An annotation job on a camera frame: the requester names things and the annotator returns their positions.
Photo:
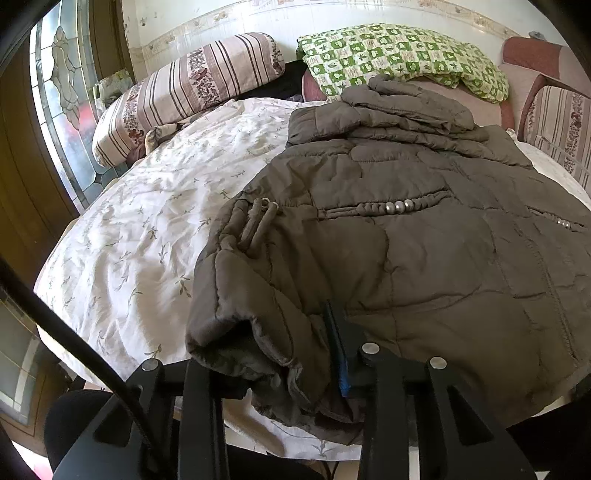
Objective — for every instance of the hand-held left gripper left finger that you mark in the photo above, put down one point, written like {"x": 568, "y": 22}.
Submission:
{"x": 203, "y": 406}

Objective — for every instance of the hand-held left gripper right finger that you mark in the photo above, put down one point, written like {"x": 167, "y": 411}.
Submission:
{"x": 342, "y": 369}

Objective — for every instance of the brown padded jacket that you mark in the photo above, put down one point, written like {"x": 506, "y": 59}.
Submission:
{"x": 415, "y": 258}

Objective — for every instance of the white floral bed sheet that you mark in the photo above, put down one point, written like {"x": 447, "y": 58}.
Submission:
{"x": 138, "y": 221}

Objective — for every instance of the small grey cloth piece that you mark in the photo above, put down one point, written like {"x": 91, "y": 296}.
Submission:
{"x": 159, "y": 136}

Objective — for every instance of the black cloth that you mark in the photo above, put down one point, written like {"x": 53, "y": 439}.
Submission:
{"x": 286, "y": 83}

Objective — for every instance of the striped floral pillow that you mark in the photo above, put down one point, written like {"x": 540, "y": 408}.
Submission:
{"x": 558, "y": 120}
{"x": 184, "y": 87}

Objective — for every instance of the green white patterned pillow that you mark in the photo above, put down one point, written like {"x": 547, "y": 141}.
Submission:
{"x": 392, "y": 50}

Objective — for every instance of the printed paper packet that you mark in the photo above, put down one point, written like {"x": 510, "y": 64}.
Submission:
{"x": 113, "y": 87}

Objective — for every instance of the stained glass wooden door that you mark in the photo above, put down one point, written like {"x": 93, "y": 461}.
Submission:
{"x": 60, "y": 92}

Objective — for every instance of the pink upholstered headboard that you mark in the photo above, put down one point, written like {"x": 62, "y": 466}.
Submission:
{"x": 521, "y": 55}

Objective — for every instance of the grey wall hook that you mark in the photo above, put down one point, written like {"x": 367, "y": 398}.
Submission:
{"x": 536, "y": 34}

